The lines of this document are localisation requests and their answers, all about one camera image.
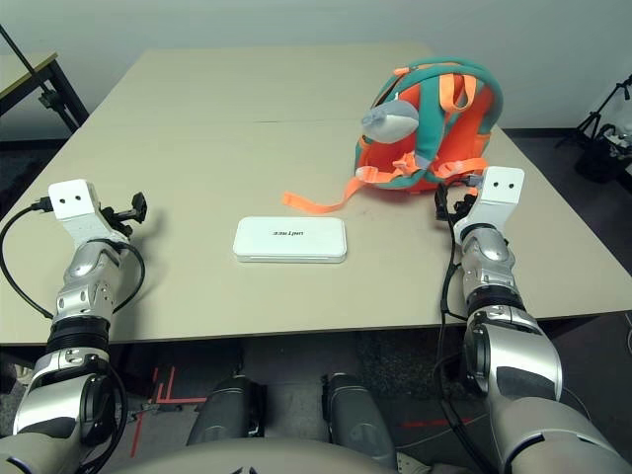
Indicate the teal and orange backpack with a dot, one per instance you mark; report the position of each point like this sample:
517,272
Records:
444,123

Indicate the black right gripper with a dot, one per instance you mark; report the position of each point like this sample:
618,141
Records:
461,205

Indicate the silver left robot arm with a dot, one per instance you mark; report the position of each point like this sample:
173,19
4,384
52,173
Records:
81,266

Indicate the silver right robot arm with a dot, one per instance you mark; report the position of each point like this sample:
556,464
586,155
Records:
494,257

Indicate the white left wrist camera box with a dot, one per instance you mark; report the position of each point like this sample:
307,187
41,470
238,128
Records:
74,202

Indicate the grey white plush toy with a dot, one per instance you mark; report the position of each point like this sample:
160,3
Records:
392,121

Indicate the black equipment bag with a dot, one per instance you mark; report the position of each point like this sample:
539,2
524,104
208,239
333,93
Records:
600,163

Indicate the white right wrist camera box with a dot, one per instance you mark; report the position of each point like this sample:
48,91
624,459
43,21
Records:
498,197

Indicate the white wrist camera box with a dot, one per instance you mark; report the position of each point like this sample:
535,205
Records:
74,202
498,197

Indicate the dark robot leg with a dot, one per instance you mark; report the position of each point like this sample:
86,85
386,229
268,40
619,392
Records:
227,410
360,415

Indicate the white plastic pencil case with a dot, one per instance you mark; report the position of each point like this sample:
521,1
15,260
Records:
291,239

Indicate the black tripod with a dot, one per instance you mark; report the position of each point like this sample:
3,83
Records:
600,106

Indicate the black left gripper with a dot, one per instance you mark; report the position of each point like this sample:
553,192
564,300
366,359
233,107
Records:
121,219

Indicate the dark robot right leg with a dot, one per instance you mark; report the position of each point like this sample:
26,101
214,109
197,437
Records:
360,415

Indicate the beige robot torso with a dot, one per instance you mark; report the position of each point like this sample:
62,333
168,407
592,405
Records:
247,459

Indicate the black stand rod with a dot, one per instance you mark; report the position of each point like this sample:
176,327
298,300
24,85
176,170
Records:
20,54

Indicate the dark robot left leg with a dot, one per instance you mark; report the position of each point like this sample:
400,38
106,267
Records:
227,410

